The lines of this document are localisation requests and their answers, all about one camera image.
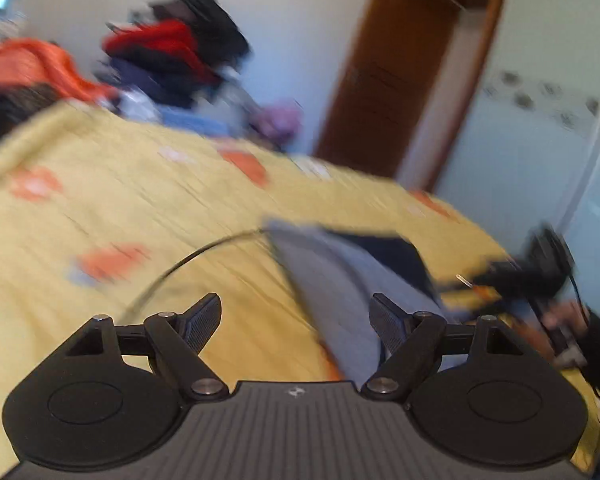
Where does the black garment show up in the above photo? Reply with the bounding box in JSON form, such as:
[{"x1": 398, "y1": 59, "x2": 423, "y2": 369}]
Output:
[{"x1": 147, "y1": 0, "x2": 253, "y2": 68}]

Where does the white patterned wardrobe door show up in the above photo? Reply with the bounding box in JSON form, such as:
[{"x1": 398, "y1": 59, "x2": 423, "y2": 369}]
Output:
[{"x1": 432, "y1": 0, "x2": 600, "y2": 311}]

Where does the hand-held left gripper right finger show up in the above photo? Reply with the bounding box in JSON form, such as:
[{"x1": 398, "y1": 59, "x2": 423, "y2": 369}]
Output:
[{"x1": 360, "y1": 292, "x2": 527, "y2": 401}]

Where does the brown wooden door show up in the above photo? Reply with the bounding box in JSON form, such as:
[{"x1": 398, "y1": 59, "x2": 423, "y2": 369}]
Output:
[{"x1": 314, "y1": 0, "x2": 462, "y2": 181}]

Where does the orange plastic bag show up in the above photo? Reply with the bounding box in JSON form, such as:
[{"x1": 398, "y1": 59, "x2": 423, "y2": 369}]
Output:
[{"x1": 0, "y1": 39, "x2": 118, "y2": 103}]

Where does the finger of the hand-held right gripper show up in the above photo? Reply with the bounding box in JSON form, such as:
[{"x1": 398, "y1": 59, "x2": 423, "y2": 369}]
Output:
[{"x1": 440, "y1": 271, "x2": 486, "y2": 295}]

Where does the grey knit sweater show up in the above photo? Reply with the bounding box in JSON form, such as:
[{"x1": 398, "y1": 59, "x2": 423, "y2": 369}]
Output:
[{"x1": 261, "y1": 217, "x2": 463, "y2": 386}]

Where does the purple plastic bag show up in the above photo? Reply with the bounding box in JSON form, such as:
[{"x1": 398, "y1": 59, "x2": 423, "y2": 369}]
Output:
[{"x1": 252, "y1": 101, "x2": 303, "y2": 148}]

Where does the person's right hand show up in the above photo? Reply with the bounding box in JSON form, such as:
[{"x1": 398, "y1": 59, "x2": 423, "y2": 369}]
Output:
[{"x1": 540, "y1": 301, "x2": 592, "y2": 363}]

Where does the yellow floral blanket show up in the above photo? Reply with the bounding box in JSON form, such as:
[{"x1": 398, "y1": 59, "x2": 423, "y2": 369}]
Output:
[{"x1": 0, "y1": 105, "x2": 600, "y2": 480}]

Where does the black cable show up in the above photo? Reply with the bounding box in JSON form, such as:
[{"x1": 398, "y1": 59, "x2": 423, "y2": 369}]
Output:
[{"x1": 114, "y1": 227, "x2": 281, "y2": 322}]

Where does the dark navy jacket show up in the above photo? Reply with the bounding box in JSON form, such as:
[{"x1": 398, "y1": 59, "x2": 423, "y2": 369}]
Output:
[{"x1": 97, "y1": 55, "x2": 216, "y2": 108}]

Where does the light blue towel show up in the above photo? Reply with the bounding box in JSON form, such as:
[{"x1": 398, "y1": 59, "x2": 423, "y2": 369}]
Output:
[{"x1": 157, "y1": 107, "x2": 231, "y2": 136}]

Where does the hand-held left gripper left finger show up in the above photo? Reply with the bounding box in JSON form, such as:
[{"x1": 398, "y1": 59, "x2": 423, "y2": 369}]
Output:
[{"x1": 64, "y1": 292, "x2": 229, "y2": 401}]

